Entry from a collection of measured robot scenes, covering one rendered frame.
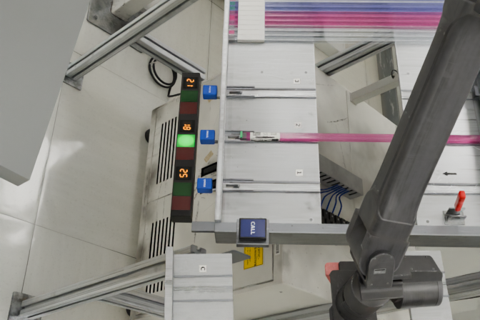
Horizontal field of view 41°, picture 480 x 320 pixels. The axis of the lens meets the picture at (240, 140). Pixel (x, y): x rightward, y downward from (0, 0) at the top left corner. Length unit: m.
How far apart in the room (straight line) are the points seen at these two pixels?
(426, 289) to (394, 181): 0.19
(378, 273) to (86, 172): 1.27
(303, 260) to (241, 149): 0.40
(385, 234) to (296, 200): 0.43
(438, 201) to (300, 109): 0.33
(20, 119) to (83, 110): 0.90
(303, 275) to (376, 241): 0.73
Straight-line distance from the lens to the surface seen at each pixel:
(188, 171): 1.29
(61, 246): 1.88
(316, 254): 1.63
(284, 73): 1.40
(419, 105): 0.79
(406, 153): 0.80
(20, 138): 1.16
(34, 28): 1.27
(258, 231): 1.17
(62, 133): 1.99
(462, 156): 1.36
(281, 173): 1.27
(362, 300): 0.90
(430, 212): 1.28
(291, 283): 1.52
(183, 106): 1.37
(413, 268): 0.92
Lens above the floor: 1.53
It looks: 37 degrees down
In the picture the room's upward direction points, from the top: 66 degrees clockwise
